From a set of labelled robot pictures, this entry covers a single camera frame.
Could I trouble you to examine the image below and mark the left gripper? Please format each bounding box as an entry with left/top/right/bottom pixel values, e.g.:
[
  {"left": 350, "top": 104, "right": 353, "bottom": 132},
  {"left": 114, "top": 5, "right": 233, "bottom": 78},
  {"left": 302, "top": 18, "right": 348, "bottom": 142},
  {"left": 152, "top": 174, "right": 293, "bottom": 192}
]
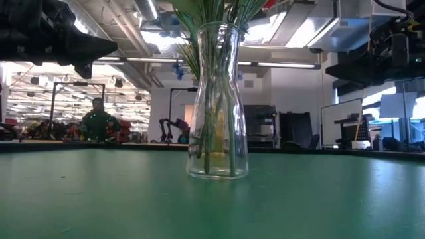
[{"left": 0, "top": 0, "right": 119, "bottom": 80}]

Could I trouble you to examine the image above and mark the ceiling light strip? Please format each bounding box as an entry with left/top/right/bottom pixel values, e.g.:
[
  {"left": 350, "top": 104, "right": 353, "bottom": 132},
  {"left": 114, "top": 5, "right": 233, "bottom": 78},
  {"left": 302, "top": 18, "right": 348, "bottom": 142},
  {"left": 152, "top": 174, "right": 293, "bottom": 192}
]
[
  {"left": 237, "top": 60, "right": 321, "bottom": 70},
  {"left": 92, "top": 56, "right": 185, "bottom": 66}
]

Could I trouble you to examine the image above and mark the silver ventilation duct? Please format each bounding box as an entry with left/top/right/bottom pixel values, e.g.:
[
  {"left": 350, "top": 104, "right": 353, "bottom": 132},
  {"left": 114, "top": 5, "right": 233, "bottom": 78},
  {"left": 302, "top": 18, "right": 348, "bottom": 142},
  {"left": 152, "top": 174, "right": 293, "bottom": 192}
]
[{"left": 132, "top": 0, "right": 160, "bottom": 23}]

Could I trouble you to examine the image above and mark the black cabinet machine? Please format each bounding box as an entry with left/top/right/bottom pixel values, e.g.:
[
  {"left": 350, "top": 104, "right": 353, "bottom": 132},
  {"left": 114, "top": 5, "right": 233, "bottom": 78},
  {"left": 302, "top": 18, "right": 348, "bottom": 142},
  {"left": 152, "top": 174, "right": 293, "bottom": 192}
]
[{"left": 243, "top": 104, "right": 278, "bottom": 149}]

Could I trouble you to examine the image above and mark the black desk shelf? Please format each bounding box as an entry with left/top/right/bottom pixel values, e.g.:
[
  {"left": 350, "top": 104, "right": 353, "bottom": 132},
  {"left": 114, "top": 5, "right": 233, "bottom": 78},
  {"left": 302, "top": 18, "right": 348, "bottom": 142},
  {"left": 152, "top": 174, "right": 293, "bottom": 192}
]
[{"left": 333, "top": 112, "right": 383, "bottom": 150}]

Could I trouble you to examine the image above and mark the clear glass vase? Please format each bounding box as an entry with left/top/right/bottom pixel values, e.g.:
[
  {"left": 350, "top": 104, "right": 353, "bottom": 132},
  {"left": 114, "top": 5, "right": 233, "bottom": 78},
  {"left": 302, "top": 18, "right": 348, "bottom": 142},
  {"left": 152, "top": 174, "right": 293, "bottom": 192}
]
[{"left": 185, "top": 21, "right": 249, "bottom": 181}]

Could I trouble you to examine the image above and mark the white board panel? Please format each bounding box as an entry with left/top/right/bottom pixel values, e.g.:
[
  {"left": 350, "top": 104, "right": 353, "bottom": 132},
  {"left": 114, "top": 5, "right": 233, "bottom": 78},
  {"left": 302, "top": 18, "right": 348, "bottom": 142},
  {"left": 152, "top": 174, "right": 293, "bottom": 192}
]
[{"left": 320, "top": 97, "right": 363, "bottom": 147}]

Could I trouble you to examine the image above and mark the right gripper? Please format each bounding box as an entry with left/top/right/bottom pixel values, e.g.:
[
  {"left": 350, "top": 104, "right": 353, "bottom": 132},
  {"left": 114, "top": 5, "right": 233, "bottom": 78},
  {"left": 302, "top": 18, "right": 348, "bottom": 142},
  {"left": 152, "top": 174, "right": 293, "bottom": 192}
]
[{"left": 325, "top": 18, "right": 425, "bottom": 97}]

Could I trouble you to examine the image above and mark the green table mat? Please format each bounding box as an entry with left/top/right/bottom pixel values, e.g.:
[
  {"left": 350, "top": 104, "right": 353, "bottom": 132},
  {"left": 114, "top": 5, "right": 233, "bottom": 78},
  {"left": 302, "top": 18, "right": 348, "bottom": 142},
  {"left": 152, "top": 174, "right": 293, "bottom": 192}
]
[{"left": 0, "top": 147, "right": 425, "bottom": 239}]

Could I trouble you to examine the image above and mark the person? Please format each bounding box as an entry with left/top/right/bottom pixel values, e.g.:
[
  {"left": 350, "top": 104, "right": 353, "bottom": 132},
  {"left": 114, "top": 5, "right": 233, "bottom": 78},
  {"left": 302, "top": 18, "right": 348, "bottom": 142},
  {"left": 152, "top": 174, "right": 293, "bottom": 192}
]
[{"left": 80, "top": 96, "right": 122, "bottom": 143}]

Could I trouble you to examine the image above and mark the grey ceiling duct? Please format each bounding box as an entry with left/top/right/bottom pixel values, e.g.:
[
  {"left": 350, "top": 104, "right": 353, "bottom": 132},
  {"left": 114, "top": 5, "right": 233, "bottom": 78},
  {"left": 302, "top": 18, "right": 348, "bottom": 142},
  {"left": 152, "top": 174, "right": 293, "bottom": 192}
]
[{"left": 242, "top": 0, "right": 373, "bottom": 54}]

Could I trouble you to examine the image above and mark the black panel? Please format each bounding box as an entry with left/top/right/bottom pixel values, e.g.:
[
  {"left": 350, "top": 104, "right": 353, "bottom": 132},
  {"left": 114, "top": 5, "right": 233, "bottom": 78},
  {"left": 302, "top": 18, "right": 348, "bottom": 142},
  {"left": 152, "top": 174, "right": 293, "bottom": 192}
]
[{"left": 279, "top": 111, "right": 320, "bottom": 149}]

